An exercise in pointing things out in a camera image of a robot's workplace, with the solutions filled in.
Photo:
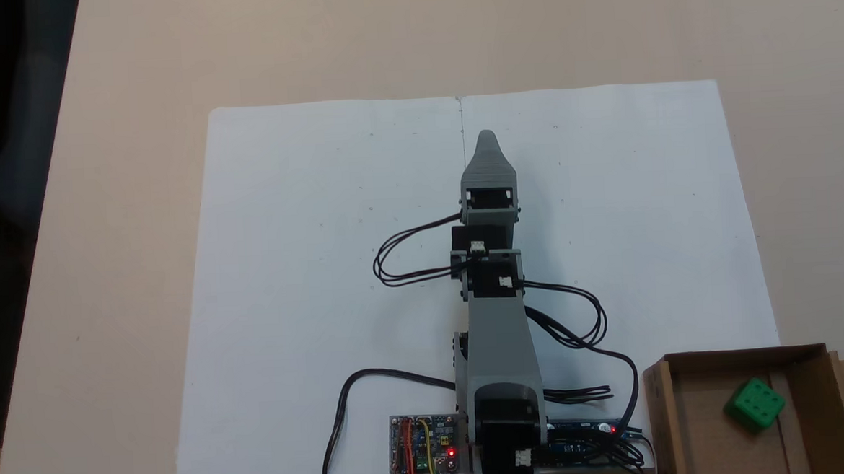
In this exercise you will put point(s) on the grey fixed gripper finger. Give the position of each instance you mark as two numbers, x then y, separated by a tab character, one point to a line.
489	165

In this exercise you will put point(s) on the green die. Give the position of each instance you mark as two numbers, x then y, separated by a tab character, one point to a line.
754	404

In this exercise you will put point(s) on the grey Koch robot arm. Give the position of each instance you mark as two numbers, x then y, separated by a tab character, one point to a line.
500	341

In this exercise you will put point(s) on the blue circuit board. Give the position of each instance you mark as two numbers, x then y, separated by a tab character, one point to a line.
584	445

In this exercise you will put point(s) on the brown cardboard box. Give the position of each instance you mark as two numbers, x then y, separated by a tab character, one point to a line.
699	425

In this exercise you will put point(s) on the white paper sheet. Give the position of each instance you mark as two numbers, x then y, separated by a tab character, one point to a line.
645	218
308	272

